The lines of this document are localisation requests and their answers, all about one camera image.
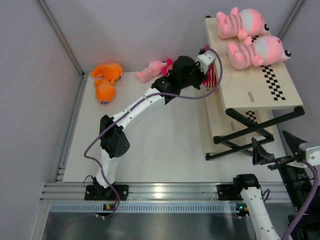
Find white magenta plush yellow glasses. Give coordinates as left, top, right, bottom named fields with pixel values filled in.
left=202, top=64, right=218, bottom=88

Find pink striped plush front shelf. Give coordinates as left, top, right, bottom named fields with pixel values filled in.
left=227, top=35, right=292, bottom=70

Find aluminium rail frame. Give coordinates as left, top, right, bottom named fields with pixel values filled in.
left=40, top=182, right=290, bottom=203

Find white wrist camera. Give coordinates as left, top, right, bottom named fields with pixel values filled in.
left=195, top=50, right=216, bottom=74
left=298, top=141, right=320, bottom=167

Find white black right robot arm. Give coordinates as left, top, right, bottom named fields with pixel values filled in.
left=233, top=130, right=320, bottom=240

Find pink striped plush back shelf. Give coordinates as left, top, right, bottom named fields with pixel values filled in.
left=215, top=7, right=270, bottom=41

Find orange plush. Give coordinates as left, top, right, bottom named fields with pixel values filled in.
left=90, top=63, right=123, bottom=82
left=94, top=79, right=116, bottom=105

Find magenta plush on lower shelf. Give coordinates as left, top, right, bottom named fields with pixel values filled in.
left=201, top=45, right=210, bottom=52

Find orange plush upper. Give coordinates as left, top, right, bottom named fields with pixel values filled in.
left=90, top=63, right=123, bottom=82

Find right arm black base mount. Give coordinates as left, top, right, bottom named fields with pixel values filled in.
left=216, top=184, right=243, bottom=201

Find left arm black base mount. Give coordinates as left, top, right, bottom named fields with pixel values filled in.
left=84, top=176, right=129, bottom=201

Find small pink striped plush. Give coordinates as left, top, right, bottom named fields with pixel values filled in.
left=135, top=60, right=167, bottom=83

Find cream two-tier folding shelf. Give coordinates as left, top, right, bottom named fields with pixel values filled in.
left=197, top=16, right=305, bottom=161

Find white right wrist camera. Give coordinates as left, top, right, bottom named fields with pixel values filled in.
left=298, top=141, right=320, bottom=167

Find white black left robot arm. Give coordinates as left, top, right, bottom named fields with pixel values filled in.
left=94, top=55, right=211, bottom=200

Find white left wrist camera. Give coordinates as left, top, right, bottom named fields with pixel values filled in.
left=195, top=50, right=216, bottom=74

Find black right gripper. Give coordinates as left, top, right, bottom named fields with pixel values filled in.
left=251, top=128, right=311, bottom=211

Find pink striped plush shelf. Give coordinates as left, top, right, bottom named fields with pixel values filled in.
left=215, top=7, right=270, bottom=41
left=227, top=35, right=292, bottom=70

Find grey slotted cable duct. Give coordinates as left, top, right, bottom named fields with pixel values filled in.
left=50, top=202, right=240, bottom=214

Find orange plush lower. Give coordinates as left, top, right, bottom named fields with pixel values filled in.
left=94, top=79, right=116, bottom=105

